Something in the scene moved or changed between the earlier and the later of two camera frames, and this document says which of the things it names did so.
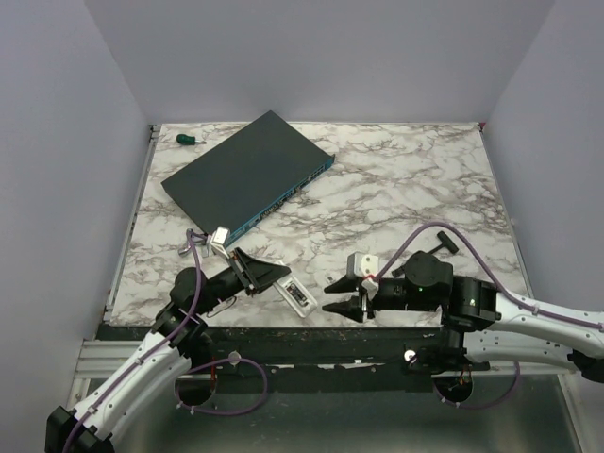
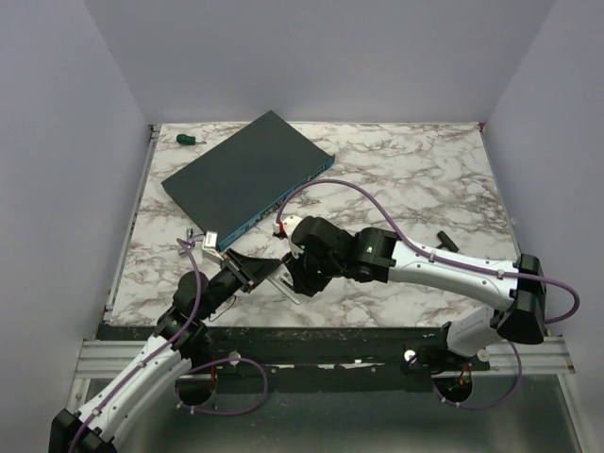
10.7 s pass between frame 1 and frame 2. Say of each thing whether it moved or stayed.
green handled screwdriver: stayed
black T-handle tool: stayed
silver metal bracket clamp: stayed
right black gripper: moved
